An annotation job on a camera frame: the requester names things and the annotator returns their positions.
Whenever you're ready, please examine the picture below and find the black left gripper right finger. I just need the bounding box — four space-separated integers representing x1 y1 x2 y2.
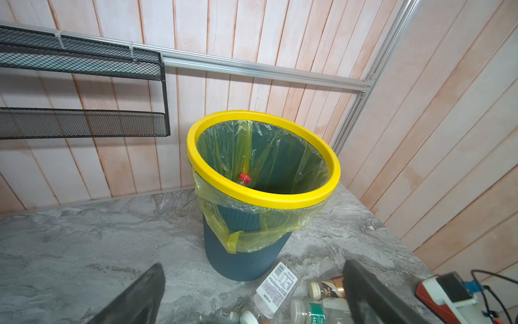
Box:
343 260 427 323

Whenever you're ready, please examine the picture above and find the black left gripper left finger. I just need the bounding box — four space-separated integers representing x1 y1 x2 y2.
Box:
89 263 166 324

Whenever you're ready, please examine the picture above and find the clear bottle green neck label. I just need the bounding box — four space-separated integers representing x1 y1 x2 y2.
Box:
290 298 354 324

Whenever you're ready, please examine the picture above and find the red cap labelled bottle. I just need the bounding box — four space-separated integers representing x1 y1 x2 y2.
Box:
237 172 251 186

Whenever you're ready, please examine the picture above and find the teal bin with yellow rim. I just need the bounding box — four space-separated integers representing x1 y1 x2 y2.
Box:
186 111 341 282

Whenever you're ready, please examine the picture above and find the yellow bin liner bag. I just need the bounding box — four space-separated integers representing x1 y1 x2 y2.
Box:
194 120 328 254

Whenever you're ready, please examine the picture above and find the red flat box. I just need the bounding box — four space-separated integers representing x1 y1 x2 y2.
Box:
414 277 507 324

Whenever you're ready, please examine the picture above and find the aluminium frame rail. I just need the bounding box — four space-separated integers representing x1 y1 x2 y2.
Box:
1 1 403 161

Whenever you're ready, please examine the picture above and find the black mesh wall basket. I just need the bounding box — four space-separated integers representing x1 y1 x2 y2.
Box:
1 22 171 140

